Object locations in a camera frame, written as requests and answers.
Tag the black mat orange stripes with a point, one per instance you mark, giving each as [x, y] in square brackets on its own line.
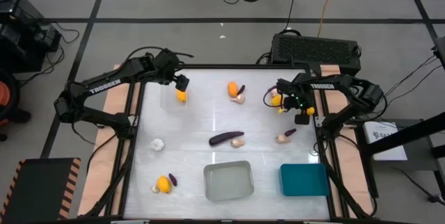
[40, 189]

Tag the black orange round device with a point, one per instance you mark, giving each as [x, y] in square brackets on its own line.
[4, 95]

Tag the grey plastic basket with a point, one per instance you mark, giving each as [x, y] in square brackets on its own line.
[228, 181]

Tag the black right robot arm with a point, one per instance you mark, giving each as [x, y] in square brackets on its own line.
[347, 88]

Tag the small purple eggplant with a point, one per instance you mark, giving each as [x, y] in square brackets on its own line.
[172, 179]
[290, 132]
[272, 88]
[241, 89]

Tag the beige garlic bulb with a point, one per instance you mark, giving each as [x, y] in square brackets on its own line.
[274, 93]
[238, 143]
[238, 98]
[155, 189]
[282, 138]

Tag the white garlic head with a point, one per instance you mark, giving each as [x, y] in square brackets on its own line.
[157, 144]

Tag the black computer case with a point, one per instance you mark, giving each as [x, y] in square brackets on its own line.
[314, 51]

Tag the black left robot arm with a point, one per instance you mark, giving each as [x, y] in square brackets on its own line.
[104, 86]

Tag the clear plastic container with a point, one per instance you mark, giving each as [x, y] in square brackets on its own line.
[170, 104]

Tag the teal plastic basket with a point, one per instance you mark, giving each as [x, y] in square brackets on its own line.
[304, 179]

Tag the large purple eggplant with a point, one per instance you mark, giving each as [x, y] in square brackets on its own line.
[226, 137]

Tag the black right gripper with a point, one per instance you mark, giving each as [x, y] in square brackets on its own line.
[299, 93]

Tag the light wooden side board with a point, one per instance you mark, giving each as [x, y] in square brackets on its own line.
[347, 168]
[111, 105]

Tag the black equipment stack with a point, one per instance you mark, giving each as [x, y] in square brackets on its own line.
[24, 32]

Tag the black metal stand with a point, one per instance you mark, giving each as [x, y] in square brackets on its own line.
[406, 135]

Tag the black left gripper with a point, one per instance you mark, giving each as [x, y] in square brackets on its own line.
[182, 82]

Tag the orange citrus fruit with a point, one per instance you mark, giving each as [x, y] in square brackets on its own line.
[232, 89]

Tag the black table frame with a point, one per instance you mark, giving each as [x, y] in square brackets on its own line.
[226, 66]

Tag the white printed paper box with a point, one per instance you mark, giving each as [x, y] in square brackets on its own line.
[384, 140]

